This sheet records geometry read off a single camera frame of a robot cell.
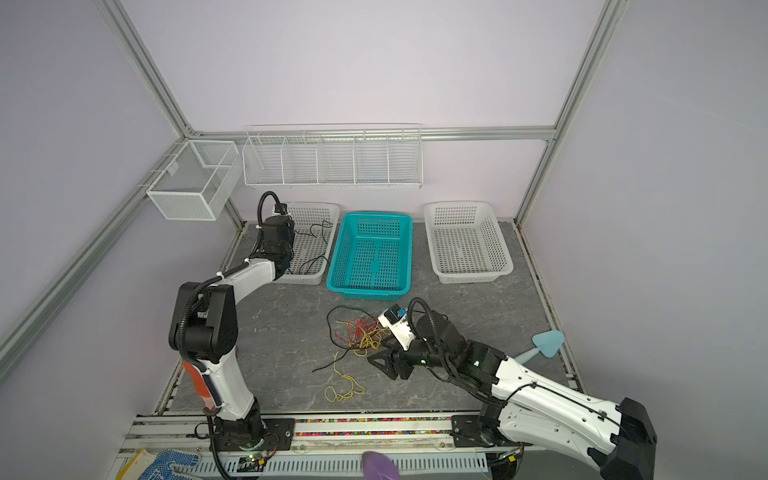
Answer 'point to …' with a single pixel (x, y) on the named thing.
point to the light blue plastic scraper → (547, 343)
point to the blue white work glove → (160, 467)
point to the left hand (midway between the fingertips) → (273, 228)
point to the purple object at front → (377, 466)
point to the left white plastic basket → (315, 225)
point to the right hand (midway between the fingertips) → (376, 353)
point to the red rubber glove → (200, 383)
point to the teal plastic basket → (371, 256)
